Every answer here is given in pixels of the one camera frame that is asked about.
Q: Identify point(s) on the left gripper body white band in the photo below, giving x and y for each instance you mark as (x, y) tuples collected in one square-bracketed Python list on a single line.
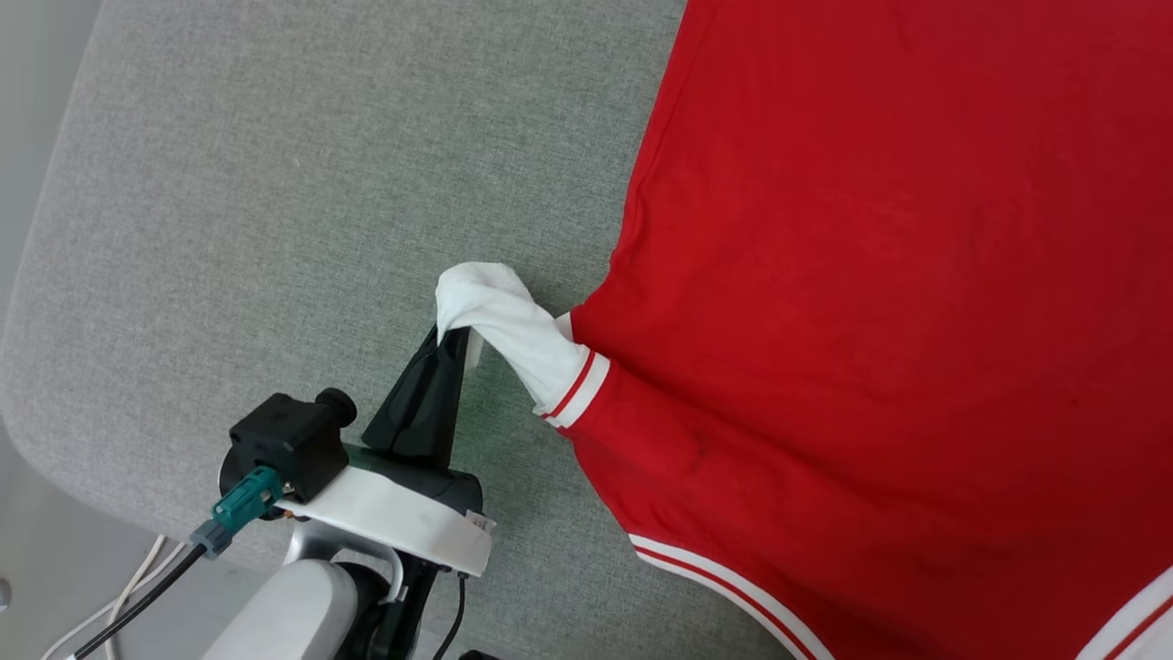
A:
[(394, 518)]

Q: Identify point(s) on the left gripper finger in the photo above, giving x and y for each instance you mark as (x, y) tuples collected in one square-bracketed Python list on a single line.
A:
[(444, 412), (403, 412)]

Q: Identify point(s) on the red garment with white trim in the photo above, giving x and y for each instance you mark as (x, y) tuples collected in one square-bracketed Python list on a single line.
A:
[(871, 321)]

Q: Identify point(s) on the grey-green fabric sofa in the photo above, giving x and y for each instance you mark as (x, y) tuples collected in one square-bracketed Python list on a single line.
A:
[(275, 229)]

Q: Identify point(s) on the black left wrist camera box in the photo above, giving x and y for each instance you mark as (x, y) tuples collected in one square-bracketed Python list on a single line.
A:
[(289, 440)]

